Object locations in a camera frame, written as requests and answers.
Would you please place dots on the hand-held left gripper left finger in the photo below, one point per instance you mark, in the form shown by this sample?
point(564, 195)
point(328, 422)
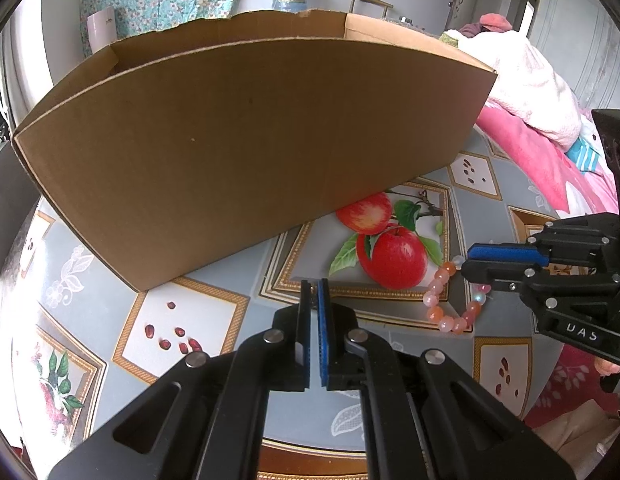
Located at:
point(304, 345)

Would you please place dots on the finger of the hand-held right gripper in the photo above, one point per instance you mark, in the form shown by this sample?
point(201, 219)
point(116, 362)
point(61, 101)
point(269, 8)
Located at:
point(500, 276)
point(505, 252)

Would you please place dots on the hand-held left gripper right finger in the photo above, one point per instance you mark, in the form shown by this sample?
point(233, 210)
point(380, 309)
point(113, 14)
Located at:
point(324, 340)

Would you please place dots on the brown cardboard box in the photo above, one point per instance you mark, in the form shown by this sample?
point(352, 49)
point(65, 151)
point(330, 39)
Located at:
point(239, 150)

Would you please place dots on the person's right forearm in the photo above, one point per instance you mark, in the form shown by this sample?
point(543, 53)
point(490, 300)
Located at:
point(580, 435)

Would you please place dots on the person's right hand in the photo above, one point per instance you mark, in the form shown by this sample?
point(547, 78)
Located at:
point(610, 367)

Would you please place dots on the pink blanket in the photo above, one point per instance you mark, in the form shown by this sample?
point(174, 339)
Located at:
point(530, 160)

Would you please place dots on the teal striped cloth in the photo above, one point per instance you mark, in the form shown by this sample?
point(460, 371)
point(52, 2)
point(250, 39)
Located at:
point(588, 155)

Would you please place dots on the white blanket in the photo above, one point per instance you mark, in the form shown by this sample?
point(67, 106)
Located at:
point(530, 85)

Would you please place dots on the grey green blanket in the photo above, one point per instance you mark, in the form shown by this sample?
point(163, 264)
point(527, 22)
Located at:
point(447, 39)

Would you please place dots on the pale grey wardrobe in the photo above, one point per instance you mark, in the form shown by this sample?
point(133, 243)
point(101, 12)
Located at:
point(575, 25)

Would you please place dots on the wooden chair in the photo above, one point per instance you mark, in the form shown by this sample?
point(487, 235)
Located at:
point(372, 2)

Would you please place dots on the grey cabinet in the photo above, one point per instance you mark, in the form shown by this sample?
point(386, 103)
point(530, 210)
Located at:
point(9, 210)

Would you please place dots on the pale pink rolled mat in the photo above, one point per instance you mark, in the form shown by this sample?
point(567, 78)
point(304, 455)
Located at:
point(100, 30)

